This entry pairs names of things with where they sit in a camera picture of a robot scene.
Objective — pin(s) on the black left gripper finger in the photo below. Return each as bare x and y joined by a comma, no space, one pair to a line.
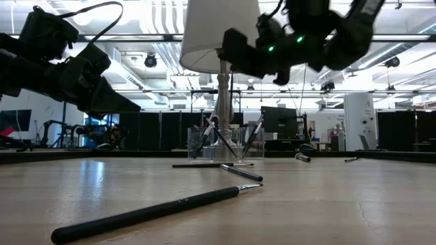
97,115
109,100

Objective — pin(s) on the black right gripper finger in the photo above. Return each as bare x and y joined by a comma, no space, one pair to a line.
282,76
238,51

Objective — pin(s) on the black thin makeup brush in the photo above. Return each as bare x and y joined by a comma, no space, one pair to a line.
146,212
203,137
261,119
204,165
222,139
248,146
242,173

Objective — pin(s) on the makeup brush silver ferrule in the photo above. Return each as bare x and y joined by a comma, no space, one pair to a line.
302,157

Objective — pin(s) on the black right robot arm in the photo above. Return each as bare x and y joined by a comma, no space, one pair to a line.
354,34

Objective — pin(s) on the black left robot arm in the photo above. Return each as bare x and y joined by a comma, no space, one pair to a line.
17,68

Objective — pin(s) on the black background robot arm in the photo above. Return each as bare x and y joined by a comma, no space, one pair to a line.
51,131

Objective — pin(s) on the person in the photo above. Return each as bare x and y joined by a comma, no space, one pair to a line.
114,134

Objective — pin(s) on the white lamp shade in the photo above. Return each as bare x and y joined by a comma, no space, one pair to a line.
211,34

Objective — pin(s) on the black desk monitor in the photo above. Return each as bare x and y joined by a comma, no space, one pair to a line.
279,120

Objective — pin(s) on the black partition panels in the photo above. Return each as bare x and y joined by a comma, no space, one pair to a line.
153,131
405,129

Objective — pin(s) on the black ceiling spotlight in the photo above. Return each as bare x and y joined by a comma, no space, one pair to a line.
392,62
150,60

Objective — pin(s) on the clear glass lamp base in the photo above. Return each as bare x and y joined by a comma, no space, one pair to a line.
259,151

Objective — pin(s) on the white tall cabinet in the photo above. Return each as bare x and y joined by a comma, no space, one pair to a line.
360,122

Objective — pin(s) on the makeup brush round black head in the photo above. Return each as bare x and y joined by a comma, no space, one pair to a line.
351,159

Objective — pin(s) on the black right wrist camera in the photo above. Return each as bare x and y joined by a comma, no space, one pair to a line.
306,12

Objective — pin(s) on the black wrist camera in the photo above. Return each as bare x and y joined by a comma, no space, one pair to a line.
306,12
47,34

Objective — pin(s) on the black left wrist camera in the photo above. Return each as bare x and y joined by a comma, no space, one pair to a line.
47,34

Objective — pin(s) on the black wall screen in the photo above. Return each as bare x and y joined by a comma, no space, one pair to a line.
15,119

